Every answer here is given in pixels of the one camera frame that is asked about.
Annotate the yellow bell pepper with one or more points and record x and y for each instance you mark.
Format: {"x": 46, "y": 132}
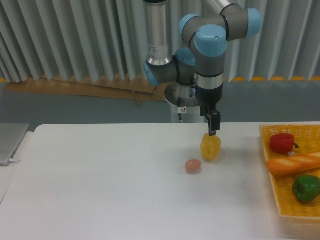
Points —
{"x": 210, "y": 147}

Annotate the brown egg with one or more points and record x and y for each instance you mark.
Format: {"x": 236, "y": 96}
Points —
{"x": 192, "y": 166}

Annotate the brown cardboard sheet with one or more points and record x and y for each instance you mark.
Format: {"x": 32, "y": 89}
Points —
{"x": 137, "y": 89}

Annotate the baguette bread loaf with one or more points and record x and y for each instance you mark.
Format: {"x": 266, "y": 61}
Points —
{"x": 293, "y": 164}

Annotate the green bell pepper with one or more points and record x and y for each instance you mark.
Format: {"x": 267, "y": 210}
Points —
{"x": 306, "y": 188}

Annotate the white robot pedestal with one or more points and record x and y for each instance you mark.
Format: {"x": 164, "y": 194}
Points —
{"x": 184, "y": 107}

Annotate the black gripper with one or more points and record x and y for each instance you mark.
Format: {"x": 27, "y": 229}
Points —
{"x": 210, "y": 97}

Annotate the yellow woven basket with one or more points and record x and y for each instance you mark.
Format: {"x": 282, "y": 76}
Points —
{"x": 301, "y": 219}

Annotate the red bell pepper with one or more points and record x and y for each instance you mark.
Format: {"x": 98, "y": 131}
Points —
{"x": 283, "y": 143}

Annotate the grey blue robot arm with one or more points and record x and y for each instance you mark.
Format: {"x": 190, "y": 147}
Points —
{"x": 201, "y": 63}

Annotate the silver laptop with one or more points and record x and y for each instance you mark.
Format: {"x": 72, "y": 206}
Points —
{"x": 11, "y": 137}

